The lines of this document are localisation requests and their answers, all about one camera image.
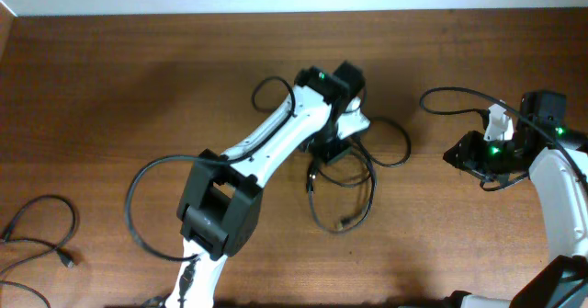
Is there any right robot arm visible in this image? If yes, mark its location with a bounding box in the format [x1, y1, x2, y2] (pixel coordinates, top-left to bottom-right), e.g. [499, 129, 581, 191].
[443, 91, 587, 307]

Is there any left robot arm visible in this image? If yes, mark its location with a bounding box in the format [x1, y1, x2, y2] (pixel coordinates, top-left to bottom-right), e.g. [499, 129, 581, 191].
[161, 62, 369, 307]

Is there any left camera black cable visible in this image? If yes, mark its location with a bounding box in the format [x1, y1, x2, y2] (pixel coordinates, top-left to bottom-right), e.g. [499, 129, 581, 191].
[124, 75, 298, 308]

